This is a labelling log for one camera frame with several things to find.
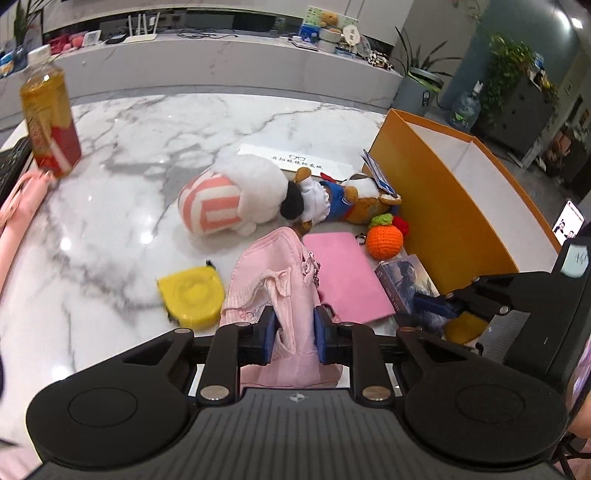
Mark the yellow tea bottle red label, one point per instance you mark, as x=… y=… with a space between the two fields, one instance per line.
x=46 y=115

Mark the pink notebook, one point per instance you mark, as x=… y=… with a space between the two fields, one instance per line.
x=341 y=272

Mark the pink cloth hat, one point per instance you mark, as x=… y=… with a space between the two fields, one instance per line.
x=286 y=286

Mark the long leaf plant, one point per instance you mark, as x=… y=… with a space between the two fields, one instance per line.
x=406 y=50

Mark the brown dog plush toy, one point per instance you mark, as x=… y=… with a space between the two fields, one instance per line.
x=355 y=194

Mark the yellow tape measure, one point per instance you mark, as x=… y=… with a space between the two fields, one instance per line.
x=191 y=297

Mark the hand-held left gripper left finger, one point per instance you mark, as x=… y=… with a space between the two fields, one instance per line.
x=268 y=339

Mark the blue tissue box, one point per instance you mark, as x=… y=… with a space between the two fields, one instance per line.
x=309 y=32

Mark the round white hand fan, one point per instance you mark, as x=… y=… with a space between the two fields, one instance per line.
x=352 y=34

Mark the red crochet fruit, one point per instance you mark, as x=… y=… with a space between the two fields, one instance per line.
x=403 y=226

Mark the white paper card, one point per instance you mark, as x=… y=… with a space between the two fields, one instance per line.
x=272 y=154

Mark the crochet orange fruit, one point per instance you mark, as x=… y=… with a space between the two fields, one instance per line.
x=385 y=240

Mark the white marble counter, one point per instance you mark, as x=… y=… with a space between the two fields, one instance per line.
x=231 y=60

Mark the blue water jug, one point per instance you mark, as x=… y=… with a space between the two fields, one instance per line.
x=466 y=113

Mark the green white poster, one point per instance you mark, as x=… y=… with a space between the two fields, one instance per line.
x=348 y=21

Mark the white sheep plush toy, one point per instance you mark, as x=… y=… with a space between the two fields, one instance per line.
x=249 y=180

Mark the black keyboard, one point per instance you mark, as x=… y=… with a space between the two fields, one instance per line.
x=11 y=168

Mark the black white checkered object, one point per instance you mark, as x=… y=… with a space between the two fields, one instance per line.
x=381 y=60

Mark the dark cover book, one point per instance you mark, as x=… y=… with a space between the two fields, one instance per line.
x=401 y=277

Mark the yellow soft object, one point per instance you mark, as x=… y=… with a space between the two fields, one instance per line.
x=464 y=328

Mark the person's pink clothing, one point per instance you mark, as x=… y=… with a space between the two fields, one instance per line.
x=14 y=459

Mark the person's right forearm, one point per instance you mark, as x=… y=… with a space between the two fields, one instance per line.
x=582 y=406

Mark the orange cardboard box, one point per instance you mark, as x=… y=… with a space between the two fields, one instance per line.
x=438 y=207

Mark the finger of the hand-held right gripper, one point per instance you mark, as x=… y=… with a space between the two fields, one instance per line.
x=429 y=307
x=485 y=282

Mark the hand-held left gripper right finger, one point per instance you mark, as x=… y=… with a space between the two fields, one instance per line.
x=322 y=339

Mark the trailing green plant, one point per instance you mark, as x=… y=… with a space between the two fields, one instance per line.
x=503 y=69

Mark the grey drawer cabinet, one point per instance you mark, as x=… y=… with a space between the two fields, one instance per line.
x=526 y=115

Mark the white router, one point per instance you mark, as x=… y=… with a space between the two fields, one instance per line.
x=143 y=37

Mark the small brown bear plush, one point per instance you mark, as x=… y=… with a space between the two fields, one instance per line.
x=330 y=19

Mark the smartphone with lit screen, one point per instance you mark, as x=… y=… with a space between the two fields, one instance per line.
x=567 y=221

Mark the pink red plush items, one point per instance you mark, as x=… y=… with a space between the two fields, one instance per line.
x=69 y=42

